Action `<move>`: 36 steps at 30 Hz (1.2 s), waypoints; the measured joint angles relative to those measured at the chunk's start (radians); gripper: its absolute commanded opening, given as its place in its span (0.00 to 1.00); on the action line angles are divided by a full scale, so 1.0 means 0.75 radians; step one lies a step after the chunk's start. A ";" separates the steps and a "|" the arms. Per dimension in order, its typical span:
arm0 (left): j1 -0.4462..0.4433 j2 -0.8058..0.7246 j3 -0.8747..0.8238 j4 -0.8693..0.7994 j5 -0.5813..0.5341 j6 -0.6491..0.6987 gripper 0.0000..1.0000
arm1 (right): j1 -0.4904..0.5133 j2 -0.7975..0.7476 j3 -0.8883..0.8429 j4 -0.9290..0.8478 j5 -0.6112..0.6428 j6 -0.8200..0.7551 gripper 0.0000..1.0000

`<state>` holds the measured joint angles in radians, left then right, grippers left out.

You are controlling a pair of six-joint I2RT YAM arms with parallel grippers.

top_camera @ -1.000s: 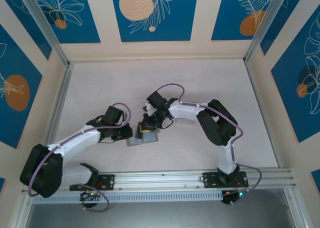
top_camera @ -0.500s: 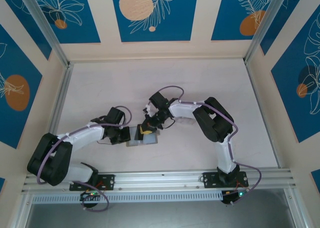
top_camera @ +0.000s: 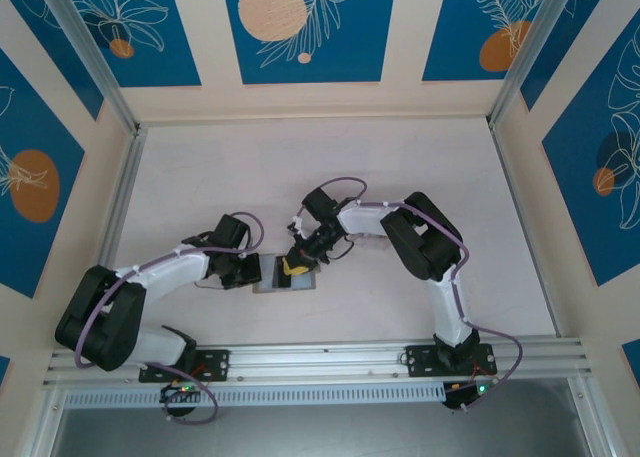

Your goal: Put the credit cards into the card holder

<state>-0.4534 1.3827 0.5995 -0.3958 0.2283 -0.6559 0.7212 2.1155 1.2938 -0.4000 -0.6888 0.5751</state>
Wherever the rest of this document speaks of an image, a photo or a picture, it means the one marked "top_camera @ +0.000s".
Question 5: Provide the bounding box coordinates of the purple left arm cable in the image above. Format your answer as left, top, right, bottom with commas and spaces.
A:
73, 211, 265, 425

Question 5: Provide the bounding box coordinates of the grey slotted cable duct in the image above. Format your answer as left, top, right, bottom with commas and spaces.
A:
62, 381, 446, 409

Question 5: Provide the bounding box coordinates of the aluminium frame post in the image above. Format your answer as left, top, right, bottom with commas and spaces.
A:
34, 0, 142, 137
487, 0, 587, 131

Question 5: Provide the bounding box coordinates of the black controller board green light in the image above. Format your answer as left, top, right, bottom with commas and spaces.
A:
443, 380, 497, 412
158, 381, 202, 404

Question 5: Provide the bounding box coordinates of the aluminium frame leg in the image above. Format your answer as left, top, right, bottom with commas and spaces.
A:
567, 376, 621, 457
22, 384, 69, 457

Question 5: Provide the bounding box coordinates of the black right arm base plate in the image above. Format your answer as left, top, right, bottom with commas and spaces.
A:
405, 343, 499, 378

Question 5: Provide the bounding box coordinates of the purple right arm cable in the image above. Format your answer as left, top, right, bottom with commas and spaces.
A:
297, 176, 525, 413

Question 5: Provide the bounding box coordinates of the black card with number print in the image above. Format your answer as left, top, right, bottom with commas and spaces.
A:
272, 255, 295, 290

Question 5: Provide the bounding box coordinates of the long aluminium mounting rail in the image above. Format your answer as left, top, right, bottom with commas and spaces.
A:
42, 337, 594, 387

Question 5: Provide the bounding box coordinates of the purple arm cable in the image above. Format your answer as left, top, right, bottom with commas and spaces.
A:
73, 211, 265, 425
297, 176, 525, 413

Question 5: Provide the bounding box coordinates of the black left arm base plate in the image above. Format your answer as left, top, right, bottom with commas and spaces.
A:
138, 349, 231, 383

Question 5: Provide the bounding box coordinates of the aluminium side rail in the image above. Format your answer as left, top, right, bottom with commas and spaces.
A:
73, 125, 150, 349
487, 119, 566, 339

